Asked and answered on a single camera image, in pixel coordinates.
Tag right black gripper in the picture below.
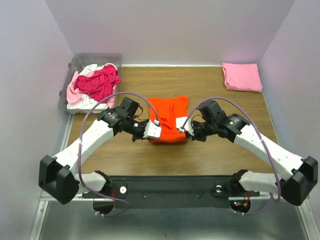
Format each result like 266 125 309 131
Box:
185 120 217 142

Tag orange t shirt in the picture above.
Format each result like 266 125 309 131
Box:
148 96 189 144

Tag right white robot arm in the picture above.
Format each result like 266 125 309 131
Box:
176 97 319 206

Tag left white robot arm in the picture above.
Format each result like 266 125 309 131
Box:
38 97 153 204

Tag magenta t shirt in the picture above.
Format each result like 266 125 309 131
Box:
74 64 122 102

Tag white shirt in bin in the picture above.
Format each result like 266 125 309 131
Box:
67 63 117 110

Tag folded pink t shirt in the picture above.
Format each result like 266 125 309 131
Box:
222 63 263 93

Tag clear plastic bin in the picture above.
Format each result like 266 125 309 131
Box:
58 53 123 114

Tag light pink shirt in bin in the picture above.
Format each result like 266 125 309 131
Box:
66 71 82 105

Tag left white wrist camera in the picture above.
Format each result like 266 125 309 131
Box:
143 120 162 139

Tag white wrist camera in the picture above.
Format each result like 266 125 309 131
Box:
143 120 162 139
175 116 194 136

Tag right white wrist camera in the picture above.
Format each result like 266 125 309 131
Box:
175 116 194 136

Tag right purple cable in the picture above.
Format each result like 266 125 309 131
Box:
179 96 282 216

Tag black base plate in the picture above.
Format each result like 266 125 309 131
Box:
74 174 261 210

